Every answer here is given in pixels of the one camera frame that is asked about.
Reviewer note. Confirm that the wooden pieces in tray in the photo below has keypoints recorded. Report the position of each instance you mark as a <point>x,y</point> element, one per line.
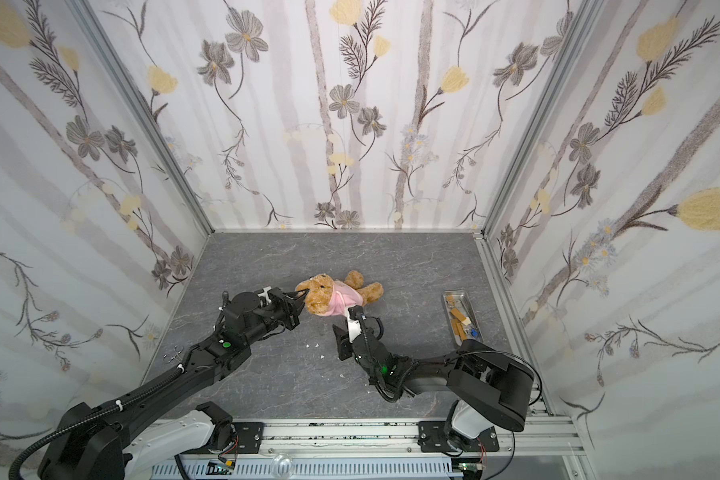
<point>458,321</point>

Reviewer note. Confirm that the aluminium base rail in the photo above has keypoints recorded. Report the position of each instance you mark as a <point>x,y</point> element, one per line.
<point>387,448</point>

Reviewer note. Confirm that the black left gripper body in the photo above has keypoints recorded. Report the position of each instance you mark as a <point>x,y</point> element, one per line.
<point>285,306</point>

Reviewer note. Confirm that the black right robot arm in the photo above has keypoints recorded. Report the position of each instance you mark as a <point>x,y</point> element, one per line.
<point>495,384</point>

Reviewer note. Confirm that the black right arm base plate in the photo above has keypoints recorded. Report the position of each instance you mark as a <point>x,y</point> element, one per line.
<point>436,437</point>

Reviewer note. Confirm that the metal tray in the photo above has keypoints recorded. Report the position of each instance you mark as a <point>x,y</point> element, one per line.
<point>462,318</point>

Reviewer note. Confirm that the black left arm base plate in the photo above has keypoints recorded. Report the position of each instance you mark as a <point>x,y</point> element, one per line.
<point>237,437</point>

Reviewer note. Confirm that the brown plush teddy bear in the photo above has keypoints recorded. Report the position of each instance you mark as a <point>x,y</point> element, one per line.
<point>320,288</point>

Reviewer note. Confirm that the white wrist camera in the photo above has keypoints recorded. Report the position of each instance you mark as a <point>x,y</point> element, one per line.
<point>264,295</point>
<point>355,322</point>

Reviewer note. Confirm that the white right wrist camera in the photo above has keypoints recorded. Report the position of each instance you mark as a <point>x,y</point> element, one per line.
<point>355,322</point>

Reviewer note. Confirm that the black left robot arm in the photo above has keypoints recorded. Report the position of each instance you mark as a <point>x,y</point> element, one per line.
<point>102,442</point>

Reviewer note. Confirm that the pink bear hoodie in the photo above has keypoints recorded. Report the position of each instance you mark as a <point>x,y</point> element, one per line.
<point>342,299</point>

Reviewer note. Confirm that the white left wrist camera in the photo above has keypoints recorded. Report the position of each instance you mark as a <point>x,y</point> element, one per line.
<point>264,295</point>

